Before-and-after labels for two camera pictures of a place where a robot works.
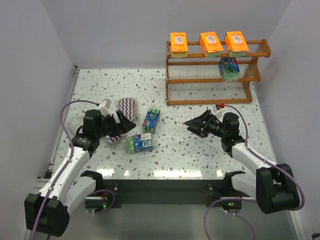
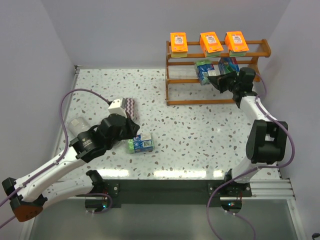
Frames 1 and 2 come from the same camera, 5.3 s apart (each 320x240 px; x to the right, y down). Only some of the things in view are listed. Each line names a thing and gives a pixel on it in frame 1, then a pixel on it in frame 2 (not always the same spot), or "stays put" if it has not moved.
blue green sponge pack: x=151 y=120 to x=203 y=67
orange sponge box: x=178 y=44 stays put
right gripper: x=205 y=124 to x=227 y=81
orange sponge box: x=236 y=44 stays put
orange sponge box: x=210 y=42 stays put
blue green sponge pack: x=228 y=68 stays put
